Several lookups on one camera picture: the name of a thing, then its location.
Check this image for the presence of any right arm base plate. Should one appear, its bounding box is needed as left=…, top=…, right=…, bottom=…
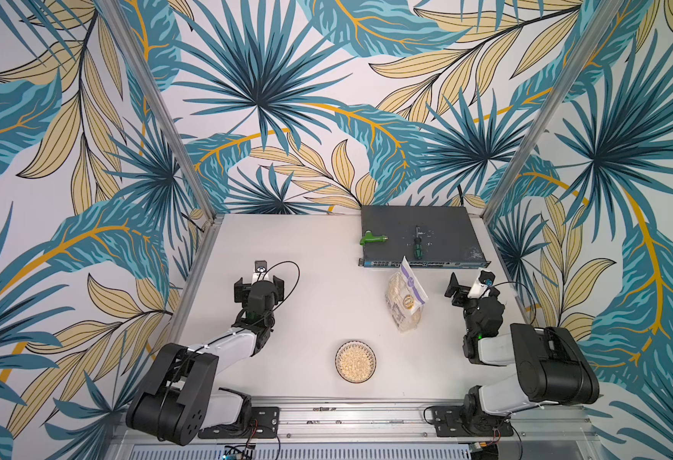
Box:
left=423, top=406, right=514, bottom=439

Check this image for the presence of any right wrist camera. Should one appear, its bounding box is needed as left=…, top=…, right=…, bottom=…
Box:
left=468, top=270, right=496, bottom=299

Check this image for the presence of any green T-handle tool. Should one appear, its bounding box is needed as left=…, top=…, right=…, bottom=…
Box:
left=359, top=230, right=388, bottom=246

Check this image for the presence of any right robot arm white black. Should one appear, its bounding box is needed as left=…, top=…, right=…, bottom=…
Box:
left=432, top=270, right=600, bottom=438

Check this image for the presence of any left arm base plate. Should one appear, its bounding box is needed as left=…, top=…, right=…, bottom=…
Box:
left=198, top=406, right=281, bottom=440

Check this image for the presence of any right aluminium frame post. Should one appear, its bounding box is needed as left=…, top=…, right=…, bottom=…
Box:
left=481, top=0, right=623, bottom=223

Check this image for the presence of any left aluminium frame post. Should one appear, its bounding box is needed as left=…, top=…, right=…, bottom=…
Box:
left=96, top=0, right=218, bottom=222

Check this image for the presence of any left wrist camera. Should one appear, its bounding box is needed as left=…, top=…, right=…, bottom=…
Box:
left=251, top=260, right=271, bottom=283

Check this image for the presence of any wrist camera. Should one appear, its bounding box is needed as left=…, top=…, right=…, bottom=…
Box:
left=251, top=260, right=271, bottom=283
left=468, top=270, right=496, bottom=299

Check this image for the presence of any aluminium frame post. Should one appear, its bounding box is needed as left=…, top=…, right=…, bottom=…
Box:
left=96, top=0, right=218, bottom=222
left=481, top=0, right=623, bottom=223

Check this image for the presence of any oatmeal bag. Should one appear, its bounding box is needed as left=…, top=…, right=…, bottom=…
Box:
left=386, top=258, right=428, bottom=333

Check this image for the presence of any dark green screwdriver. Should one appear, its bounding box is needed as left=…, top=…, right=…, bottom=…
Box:
left=413, top=225, right=423, bottom=260

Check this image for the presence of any patterned breakfast bowl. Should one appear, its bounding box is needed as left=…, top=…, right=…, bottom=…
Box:
left=335, top=340, right=377, bottom=384

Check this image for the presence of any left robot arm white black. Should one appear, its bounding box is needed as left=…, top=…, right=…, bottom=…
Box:
left=126, top=274, right=286, bottom=446

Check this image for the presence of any grey network switch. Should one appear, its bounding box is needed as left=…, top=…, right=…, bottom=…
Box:
left=359, top=206, right=489, bottom=269

